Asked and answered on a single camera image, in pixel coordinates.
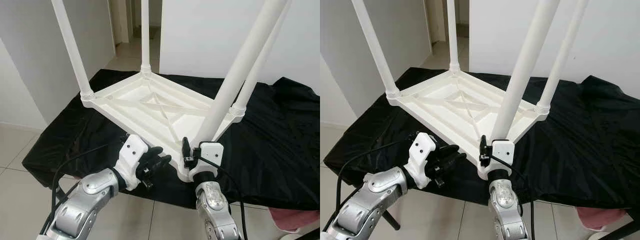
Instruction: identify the white plastic table top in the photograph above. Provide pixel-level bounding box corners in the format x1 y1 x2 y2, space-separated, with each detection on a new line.
80 70 246 182
386 69 551 180

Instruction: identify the black cloth table cover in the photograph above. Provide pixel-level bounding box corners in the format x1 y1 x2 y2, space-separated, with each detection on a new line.
22 69 321 211
324 66 640 210

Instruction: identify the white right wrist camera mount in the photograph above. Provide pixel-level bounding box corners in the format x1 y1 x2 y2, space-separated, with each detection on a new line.
477 139 516 180
189 142 224 182

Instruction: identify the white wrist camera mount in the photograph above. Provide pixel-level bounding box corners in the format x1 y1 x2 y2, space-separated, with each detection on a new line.
407 132 437 190
477 139 516 180
189 142 224 182
114 134 150 191

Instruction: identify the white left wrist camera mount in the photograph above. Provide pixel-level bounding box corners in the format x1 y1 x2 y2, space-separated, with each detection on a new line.
114 134 150 191
407 132 437 190

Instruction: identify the beige door frame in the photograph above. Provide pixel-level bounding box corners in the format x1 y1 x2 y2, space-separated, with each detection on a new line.
110 0 133 46
425 0 448 45

